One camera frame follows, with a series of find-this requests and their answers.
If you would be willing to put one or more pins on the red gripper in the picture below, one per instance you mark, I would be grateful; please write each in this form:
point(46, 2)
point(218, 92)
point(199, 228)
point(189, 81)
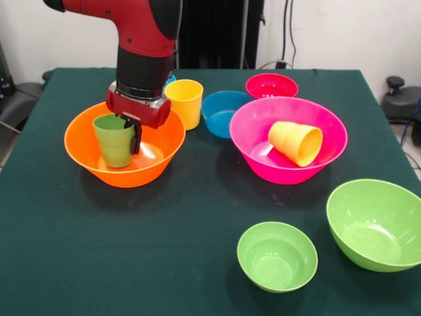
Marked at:
point(141, 110)

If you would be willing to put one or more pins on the ridged green cup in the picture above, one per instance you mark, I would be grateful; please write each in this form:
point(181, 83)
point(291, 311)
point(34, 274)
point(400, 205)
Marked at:
point(113, 148)

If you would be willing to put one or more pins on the large orange bowl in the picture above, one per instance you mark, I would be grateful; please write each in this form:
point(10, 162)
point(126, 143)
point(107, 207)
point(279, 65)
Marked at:
point(82, 148)

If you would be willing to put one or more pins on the ridged yellow cup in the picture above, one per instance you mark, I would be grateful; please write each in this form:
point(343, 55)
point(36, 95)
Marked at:
point(289, 141)

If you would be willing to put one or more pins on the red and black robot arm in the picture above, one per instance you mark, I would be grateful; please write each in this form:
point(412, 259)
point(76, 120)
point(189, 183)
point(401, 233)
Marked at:
point(141, 39)

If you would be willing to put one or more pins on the smooth yellow cup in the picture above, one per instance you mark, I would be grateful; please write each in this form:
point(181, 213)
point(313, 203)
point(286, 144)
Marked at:
point(184, 112)

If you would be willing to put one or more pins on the small light blue bowl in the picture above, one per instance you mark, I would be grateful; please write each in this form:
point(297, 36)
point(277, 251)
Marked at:
point(171, 79)

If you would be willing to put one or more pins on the dark blue bowl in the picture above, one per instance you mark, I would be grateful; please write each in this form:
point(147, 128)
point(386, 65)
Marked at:
point(217, 125)

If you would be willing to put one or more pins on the large pink bowl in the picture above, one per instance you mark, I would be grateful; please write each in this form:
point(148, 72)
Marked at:
point(250, 131)

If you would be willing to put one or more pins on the small red bowl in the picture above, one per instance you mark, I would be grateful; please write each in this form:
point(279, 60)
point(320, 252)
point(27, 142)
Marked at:
point(269, 87)

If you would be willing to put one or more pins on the dark green tablecloth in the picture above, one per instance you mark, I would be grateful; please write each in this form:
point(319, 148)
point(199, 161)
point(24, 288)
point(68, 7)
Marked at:
point(49, 263)

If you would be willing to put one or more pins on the black plug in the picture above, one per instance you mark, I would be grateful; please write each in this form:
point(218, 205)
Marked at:
point(280, 64)

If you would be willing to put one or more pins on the small green bowl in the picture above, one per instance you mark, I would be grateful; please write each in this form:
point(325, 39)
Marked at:
point(276, 263)

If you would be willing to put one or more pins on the large green bowl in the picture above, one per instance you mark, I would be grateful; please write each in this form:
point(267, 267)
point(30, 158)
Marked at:
point(371, 230)

